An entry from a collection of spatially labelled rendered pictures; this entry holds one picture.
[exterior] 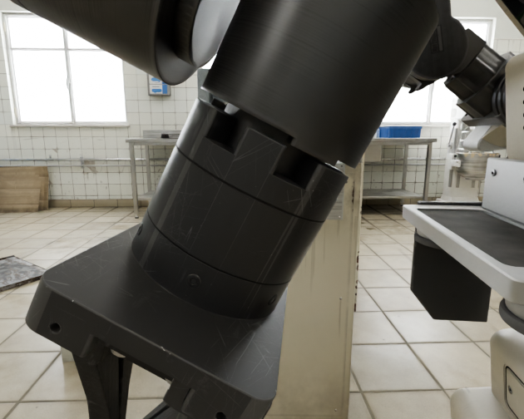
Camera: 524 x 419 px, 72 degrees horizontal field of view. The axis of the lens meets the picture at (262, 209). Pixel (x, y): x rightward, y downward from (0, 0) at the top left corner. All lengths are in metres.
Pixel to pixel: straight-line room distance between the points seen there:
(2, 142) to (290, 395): 5.02
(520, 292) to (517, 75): 0.29
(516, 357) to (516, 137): 0.24
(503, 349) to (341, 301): 0.55
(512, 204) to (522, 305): 0.18
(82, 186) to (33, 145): 0.76
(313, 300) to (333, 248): 0.15
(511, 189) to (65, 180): 5.11
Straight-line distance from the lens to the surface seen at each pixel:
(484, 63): 0.58
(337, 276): 0.98
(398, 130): 4.53
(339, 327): 1.04
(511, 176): 0.45
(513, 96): 0.51
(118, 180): 5.04
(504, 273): 0.28
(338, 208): 0.89
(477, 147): 0.59
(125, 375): 0.18
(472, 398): 0.58
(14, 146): 5.55
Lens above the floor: 0.90
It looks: 11 degrees down
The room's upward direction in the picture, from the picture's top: straight up
